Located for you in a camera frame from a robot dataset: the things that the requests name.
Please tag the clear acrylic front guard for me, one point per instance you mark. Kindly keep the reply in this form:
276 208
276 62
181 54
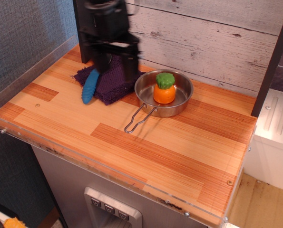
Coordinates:
157 159

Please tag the yellow object bottom left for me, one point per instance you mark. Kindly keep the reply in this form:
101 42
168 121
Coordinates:
13 223

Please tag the silver toy fridge cabinet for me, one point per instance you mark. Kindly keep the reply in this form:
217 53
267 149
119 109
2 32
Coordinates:
68 183

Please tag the dark right post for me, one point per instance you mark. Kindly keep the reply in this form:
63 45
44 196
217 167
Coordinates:
267 80

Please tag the dark post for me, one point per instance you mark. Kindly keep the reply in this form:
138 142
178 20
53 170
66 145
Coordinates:
267 80
82 17

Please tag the blue handled metal spoon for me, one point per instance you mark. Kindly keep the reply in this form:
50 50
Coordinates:
90 86

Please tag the orange toy pineapple green top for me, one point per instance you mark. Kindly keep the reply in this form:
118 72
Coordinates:
164 90

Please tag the purple knitted cloth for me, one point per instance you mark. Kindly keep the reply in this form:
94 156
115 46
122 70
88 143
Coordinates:
111 85

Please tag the dark left post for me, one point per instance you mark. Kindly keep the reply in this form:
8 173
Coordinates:
82 17

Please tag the grey dispenser button panel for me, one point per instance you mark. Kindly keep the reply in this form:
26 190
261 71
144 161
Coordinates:
111 209

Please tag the small steel pan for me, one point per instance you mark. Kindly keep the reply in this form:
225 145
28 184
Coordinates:
144 88

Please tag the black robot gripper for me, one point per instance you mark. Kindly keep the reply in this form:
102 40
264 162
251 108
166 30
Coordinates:
109 33

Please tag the white toy sink unit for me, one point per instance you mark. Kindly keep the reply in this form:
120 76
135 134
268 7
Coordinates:
264 160

